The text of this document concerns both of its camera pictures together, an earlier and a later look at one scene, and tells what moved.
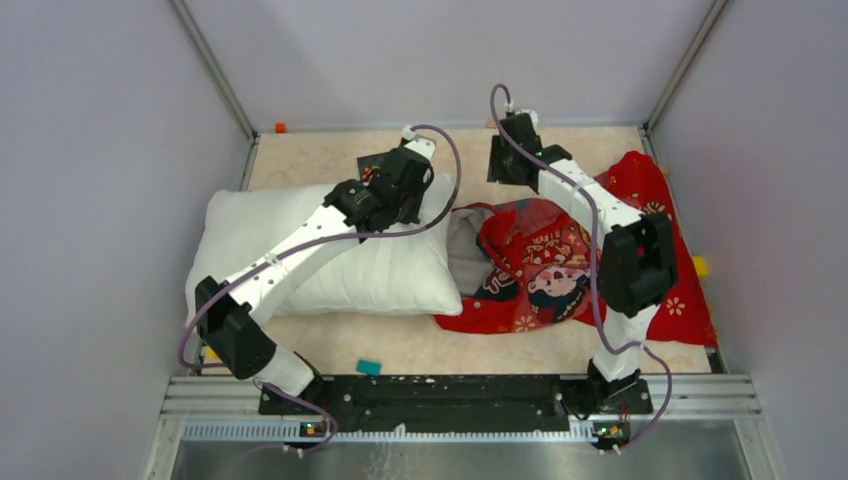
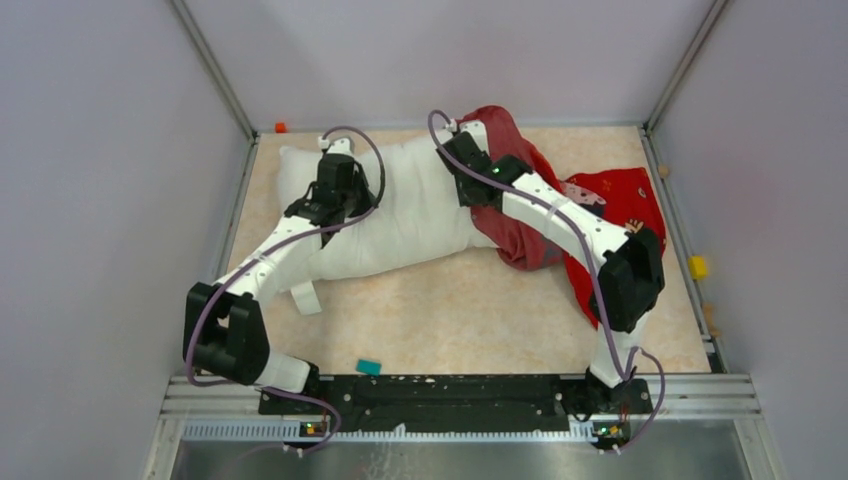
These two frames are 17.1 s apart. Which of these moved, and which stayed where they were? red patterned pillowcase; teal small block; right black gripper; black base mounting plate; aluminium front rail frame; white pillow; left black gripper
Moved: white pillow; red patterned pillowcase; right black gripper; left black gripper
Stayed: aluminium front rail frame; black base mounting plate; teal small block
